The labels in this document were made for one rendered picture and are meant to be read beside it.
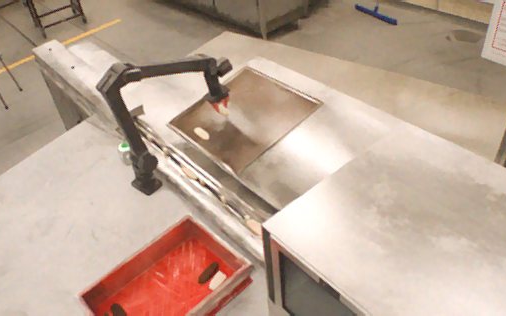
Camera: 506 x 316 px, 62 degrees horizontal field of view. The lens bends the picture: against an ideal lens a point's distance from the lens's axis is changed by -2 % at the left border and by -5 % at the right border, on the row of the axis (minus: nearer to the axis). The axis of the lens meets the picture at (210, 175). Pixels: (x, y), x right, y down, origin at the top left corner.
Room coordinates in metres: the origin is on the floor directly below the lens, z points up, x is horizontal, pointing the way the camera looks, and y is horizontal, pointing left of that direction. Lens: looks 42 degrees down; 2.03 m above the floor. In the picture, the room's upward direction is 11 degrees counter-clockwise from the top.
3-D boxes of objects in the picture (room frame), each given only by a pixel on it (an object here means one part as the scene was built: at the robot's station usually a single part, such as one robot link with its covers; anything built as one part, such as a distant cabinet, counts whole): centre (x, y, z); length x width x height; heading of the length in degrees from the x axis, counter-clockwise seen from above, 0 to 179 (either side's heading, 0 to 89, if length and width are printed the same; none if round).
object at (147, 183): (1.38, 0.27, 0.86); 0.12 x 0.09 x 0.08; 40
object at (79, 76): (2.37, 0.64, 0.89); 1.25 x 0.18 x 0.09; 29
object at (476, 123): (1.69, -0.43, 0.41); 1.80 x 1.16 x 0.82; 40
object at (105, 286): (0.81, 0.21, 0.87); 0.49 x 0.34 x 0.10; 123
